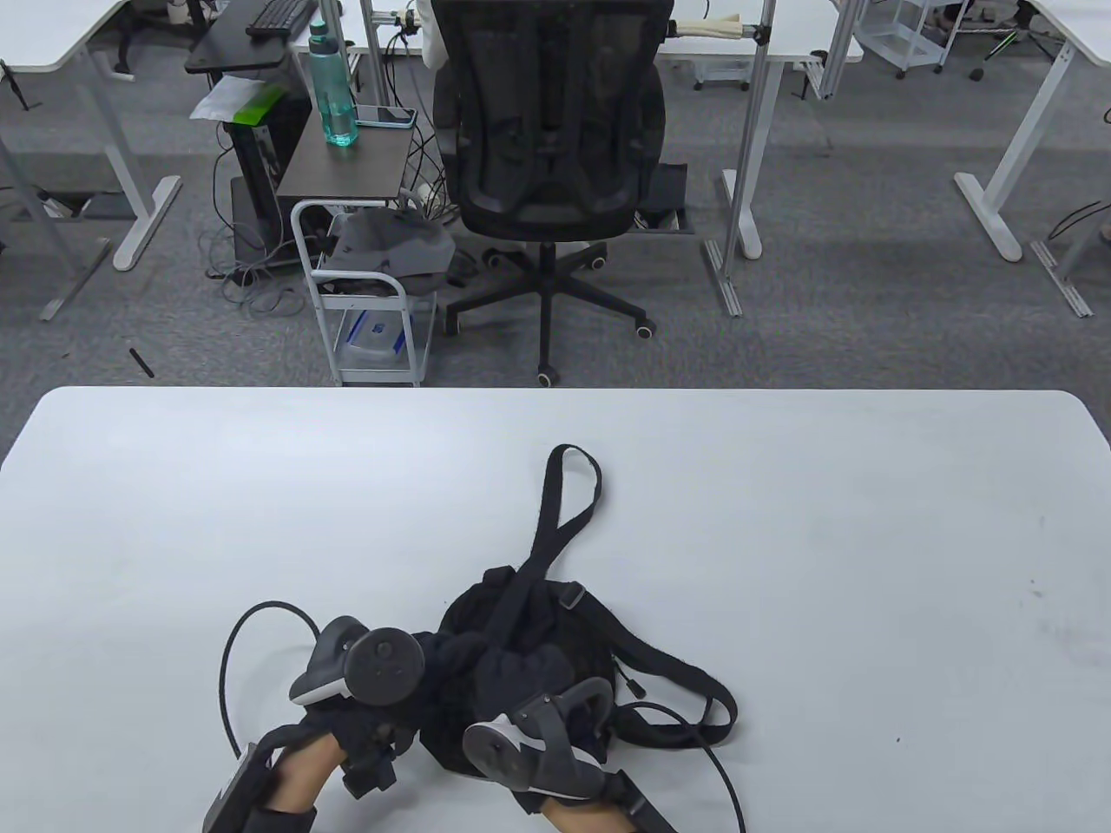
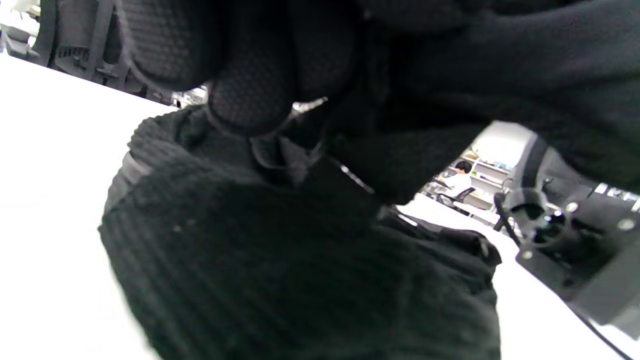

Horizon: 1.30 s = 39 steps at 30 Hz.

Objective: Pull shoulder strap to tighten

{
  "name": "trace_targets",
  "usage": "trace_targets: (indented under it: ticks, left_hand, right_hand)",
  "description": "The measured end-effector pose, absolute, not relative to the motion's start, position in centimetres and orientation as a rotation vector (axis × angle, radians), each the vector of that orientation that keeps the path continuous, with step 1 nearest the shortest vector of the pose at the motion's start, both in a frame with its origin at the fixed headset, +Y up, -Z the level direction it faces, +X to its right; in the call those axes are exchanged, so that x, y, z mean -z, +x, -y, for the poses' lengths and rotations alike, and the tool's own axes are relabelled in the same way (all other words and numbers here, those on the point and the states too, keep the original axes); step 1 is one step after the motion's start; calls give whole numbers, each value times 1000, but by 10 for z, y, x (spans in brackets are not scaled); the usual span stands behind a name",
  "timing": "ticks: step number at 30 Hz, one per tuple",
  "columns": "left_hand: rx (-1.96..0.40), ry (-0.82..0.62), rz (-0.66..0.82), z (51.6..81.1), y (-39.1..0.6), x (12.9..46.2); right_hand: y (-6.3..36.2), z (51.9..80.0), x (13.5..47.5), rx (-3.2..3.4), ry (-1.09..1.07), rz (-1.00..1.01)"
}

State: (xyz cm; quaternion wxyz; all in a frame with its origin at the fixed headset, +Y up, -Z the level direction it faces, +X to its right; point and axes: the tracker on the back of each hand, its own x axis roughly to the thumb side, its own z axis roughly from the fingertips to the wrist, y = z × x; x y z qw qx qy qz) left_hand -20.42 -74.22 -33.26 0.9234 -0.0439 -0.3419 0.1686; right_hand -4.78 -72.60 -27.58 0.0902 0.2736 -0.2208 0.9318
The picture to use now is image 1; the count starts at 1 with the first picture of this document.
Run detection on person's right hand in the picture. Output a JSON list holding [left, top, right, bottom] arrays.
[[471, 646, 628, 815]]

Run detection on person's left hand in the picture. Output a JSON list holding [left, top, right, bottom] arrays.
[[302, 631, 489, 797]]

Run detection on black strapped cloth bag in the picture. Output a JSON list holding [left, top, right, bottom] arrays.
[[418, 443, 740, 775]]

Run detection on person's right forearm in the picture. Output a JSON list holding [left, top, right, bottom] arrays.
[[542, 800, 628, 833]]

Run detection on person's left forearm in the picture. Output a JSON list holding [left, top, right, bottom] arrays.
[[259, 736, 341, 817]]

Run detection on grey black right wrist tracker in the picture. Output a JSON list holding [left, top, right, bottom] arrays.
[[462, 677, 618, 801]]

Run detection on grey black wrist tracker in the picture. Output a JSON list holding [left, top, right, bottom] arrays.
[[462, 677, 618, 801], [288, 615, 427, 708]]

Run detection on grey black left wrist tracker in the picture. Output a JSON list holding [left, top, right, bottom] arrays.
[[288, 615, 427, 708]]

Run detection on blue white box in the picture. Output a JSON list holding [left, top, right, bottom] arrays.
[[340, 309, 410, 358]]

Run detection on white metal rolling cart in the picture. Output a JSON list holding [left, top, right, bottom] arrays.
[[290, 197, 440, 389]]

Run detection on grey bag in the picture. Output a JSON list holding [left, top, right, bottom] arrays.
[[325, 210, 457, 298]]

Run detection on dark brown side table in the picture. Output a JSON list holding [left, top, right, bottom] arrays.
[[275, 108, 414, 211]]

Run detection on black computer tower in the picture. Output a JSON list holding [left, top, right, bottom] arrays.
[[220, 94, 314, 266]]

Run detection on black mesh office chair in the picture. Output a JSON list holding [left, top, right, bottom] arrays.
[[431, 0, 677, 388]]

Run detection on teal water bottle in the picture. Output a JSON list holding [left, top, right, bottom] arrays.
[[308, 18, 360, 148]]

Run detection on green packet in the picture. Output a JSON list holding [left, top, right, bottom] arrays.
[[232, 83, 288, 128]]

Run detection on white paper sheets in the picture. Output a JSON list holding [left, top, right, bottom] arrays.
[[188, 75, 263, 123]]

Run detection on black keyboard stand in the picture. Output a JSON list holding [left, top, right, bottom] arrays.
[[184, 0, 329, 75]]

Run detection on black keyboard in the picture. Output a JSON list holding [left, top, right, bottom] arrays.
[[245, 0, 321, 41]]

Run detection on beige cloth roll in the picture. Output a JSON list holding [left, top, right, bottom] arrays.
[[667, 16, 749, 42]]

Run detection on white desk with white legs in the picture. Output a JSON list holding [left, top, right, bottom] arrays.
[[0, 0, 184, 272], [954, 0, 1111, 264]]

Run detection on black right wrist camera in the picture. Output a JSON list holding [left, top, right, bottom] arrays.
[[606, 769, 678, 833]]

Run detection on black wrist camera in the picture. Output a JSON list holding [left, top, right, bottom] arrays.
[[606, 769, 678, 833], [202, 739, 280, 833]]

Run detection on black right glove cable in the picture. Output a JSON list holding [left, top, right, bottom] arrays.
[[611, 700, 748, 833]]

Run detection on black glove cable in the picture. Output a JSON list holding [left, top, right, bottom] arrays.
[[611, 700, 748, 833], [220, 600, 324, 758]]

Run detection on black left glove cable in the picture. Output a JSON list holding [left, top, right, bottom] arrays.
[[220, 600, 324, 758]]

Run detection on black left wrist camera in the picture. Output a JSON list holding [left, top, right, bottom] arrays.
[[202, 739, 280, 833]]

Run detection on tangle of floor cables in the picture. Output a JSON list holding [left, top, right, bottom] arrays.
[[203, 121, 306, 318]]

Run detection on aluminium frame leg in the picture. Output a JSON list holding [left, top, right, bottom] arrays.
[[1030, 198, 1111, 318], [0, 130, 115, 323]]

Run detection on white desk with aluminium frame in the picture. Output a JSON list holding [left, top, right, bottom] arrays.
[[345, 0, 866, 318]]

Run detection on white wire trolley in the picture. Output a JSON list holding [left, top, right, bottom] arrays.
[[854, 0, 970, 80]]

